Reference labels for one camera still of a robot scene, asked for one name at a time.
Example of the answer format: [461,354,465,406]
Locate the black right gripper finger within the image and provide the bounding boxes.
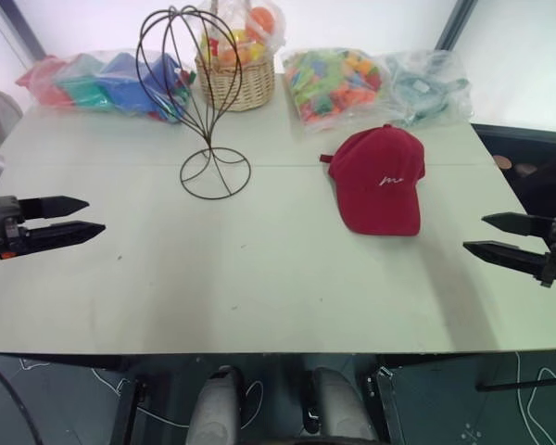
[481,211,556,239]
[462,239,553,280]

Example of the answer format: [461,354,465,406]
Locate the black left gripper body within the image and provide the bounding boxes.
[0,195,31,261]

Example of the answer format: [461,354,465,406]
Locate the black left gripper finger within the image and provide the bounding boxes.
[24,221,107,250]
[18,195,91,221]

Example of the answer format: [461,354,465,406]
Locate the bag of large coloured blocks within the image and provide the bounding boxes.
[15,49,196,125]

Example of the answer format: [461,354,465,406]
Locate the red baseball cap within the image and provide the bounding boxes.
[319,123,427,238]

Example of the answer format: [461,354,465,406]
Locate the bag of pale blue items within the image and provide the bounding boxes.
[378,48,474,130]

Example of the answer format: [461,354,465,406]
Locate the wicker basket of toys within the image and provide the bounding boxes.
[194,27,277,113]

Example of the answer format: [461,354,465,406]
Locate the grey rounded robot leg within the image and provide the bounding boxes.
[186,364,244,445]
[304,365,379,445]

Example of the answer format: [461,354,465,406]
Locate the bag of small coloured pieces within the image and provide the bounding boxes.
[281,45,386,136]

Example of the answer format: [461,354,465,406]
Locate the clear bag over basket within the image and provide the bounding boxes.
[196,0,287,70]

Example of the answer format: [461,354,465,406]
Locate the white floor cable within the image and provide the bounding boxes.
[512,350,556,421]

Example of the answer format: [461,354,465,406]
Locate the dark wire hat stand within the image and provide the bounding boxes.
[135,5,253,201]

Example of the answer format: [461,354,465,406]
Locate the black floor cable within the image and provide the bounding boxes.
[0,353,45,445]

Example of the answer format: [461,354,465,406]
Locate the dark window frame post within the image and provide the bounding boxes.
[434,0,479,52]
[0,0,46,62]

